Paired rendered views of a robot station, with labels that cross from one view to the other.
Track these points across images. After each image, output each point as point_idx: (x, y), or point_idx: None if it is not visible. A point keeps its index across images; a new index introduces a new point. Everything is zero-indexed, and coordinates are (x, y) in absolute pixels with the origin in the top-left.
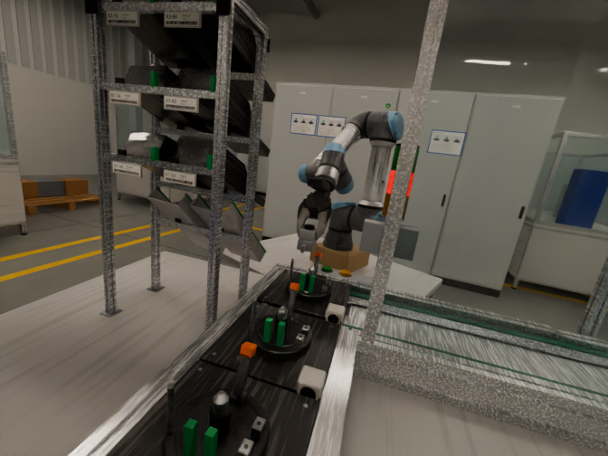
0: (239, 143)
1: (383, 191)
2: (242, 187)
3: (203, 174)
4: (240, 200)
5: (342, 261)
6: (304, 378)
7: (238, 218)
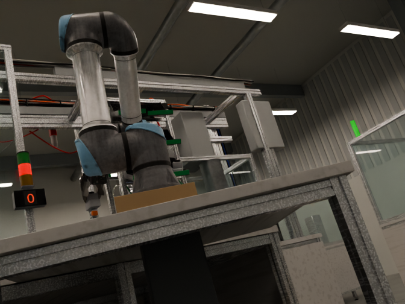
0: None
1: (80, 111)
2: (124, 175)
3: (113, 180)
4: (127, 183)
5: None
6: None
7: (129, 193)
